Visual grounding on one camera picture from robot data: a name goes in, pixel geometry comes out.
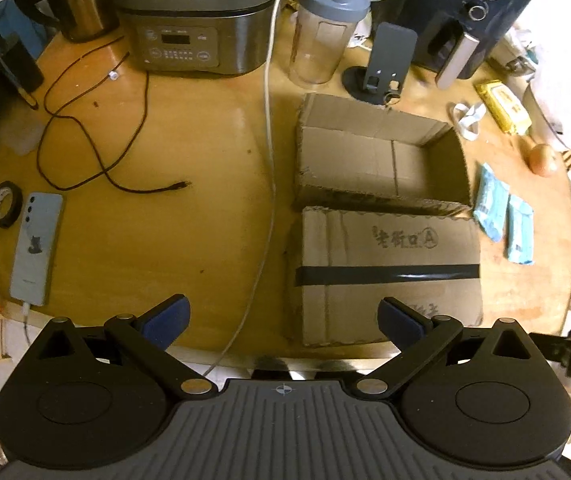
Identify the cardboard box lid with tape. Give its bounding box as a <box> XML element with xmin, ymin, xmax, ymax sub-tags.
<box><xmin>287</xmin><ymin>207</ymin><xmax>483</xmax><ymax>348</ymax></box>

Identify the small blue wipes packet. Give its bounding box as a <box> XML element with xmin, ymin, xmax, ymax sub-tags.
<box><xmin>507</xmin><ymin>194</ymin><xmax>534</xmax><ymax>266</ymax></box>

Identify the large blue wipes packet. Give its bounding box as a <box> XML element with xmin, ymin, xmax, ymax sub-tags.
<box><xmin>473</xmin><ymin>164</ymin><xmax>510</xmax><ymax>243</ymax></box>

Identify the light blue smartphone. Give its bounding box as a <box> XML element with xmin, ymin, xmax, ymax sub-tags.
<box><xmin>9</xmin><ymin>192</ymin><xmax>64</xmax><ymax>307</ymax></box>

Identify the open cardboard box tray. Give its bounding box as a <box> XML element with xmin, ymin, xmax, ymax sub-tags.
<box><xmin>294</xmin><ymin>93</ymin><xmax>473</xmax><ymax>216</ymax></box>

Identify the black phone stand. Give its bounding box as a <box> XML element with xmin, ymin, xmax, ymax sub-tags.
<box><xmin>342</xmin><ymin>22</ymin><xmax>418</xmax><ymax>105</ymax></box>

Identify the black power bank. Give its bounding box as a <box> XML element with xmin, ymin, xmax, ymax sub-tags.
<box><xmin>0</xmin><ymin>34</ymin><xmax>44</xmax><ymax>92</ymax></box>

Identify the silver electric cooker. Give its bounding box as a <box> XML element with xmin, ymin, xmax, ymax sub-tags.
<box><xmin>113</xmin><ymin>0</ymin><xmax>278</xmax><ymax>76</ymax></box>

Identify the black air fryer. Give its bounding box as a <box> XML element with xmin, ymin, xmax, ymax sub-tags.
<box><xmin>372</xmin><ymin>0</ymin><xmax>531</xmax><ymax>89</ymax></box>

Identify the shaker bottle grey lid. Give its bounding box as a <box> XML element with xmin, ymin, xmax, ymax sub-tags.
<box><xmin>289</xmin><ymin>0</ymin><xmax>370</xmax><ymax>88</ymax></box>

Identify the white power cable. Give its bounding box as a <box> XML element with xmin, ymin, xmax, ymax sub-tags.
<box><xmin>201</xmin><ymin>0</ymin><xmax>292</xmax><ymax>380</ymax></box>

